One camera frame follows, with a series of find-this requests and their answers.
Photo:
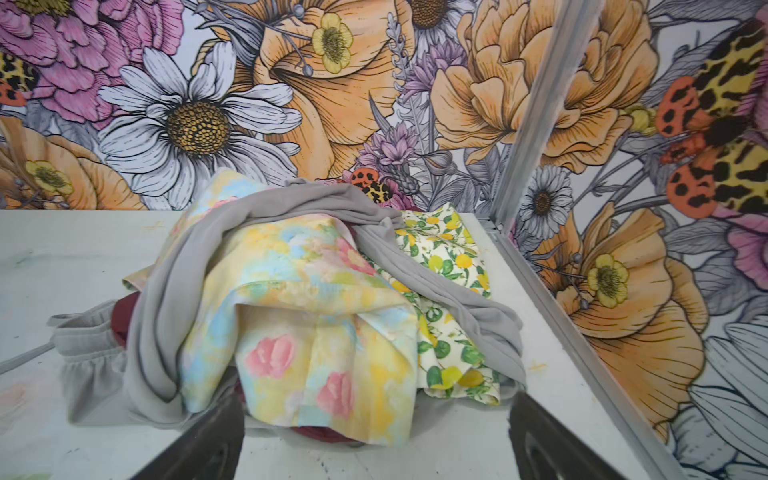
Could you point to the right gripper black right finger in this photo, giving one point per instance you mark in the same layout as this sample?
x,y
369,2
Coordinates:
x,y
545,449

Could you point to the lemon print cloth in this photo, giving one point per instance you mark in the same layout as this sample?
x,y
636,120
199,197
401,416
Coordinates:
x,y
450,364

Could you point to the aluminium table edge rail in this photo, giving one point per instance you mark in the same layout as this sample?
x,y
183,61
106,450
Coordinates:
x,y
564,375

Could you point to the pastel floral watercolour cloth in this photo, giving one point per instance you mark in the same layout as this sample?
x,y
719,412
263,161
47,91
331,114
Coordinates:
x,y
270,288

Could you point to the grey cloth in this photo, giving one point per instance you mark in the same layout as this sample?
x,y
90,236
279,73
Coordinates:
x,y
94,372

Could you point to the aluminium corner post right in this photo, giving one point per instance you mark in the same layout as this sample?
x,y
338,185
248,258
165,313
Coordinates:
x,y
571,34

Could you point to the maroon cloth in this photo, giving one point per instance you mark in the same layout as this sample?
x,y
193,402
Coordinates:
x,y
120,323

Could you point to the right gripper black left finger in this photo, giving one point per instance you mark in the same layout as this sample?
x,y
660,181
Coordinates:
x,y
209,449

